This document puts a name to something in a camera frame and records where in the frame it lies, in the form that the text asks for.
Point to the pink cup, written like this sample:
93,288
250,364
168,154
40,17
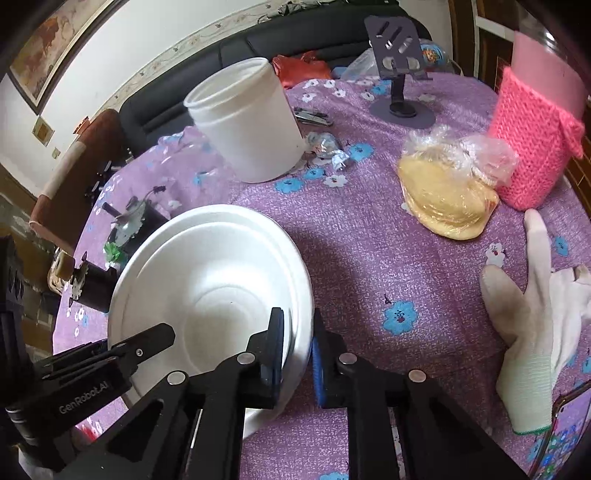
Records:
549,64

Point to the silver candy wrappers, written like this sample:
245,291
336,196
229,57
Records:
325,150

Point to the smartphone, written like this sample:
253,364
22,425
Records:
563,434

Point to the colourful round tin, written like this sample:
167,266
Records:
431,53

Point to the purple floral tablecloth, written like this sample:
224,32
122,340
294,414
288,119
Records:
360,258

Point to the framed wall picture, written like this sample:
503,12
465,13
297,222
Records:
51,50

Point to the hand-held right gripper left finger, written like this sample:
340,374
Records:
277,346

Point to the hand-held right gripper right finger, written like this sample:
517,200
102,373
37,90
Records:
318,374

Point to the yellow wall plaque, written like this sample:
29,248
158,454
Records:
44,131

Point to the yellow bag in clear plastic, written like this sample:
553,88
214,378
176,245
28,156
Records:
443,194

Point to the pink knitted cup sleeve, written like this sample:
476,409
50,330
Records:
531,143

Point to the metal nail clippers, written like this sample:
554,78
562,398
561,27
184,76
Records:
314,117

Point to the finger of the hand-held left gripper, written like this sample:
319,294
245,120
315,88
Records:
147,339

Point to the black phone stand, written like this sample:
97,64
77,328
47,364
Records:
397,50

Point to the red plastic bag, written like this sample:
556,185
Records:
300,69

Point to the wall socket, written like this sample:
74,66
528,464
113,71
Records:
56,153

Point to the green candy wrapper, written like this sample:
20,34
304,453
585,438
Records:
115,253

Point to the white plastic jar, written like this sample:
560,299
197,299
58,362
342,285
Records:
247,124

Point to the large white bowl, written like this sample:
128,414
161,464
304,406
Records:
152,258

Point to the black leather sofa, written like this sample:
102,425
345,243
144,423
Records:
194,69

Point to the brown armchair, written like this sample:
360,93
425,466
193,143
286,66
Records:
74,180

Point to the white work glove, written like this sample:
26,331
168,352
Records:
535,323

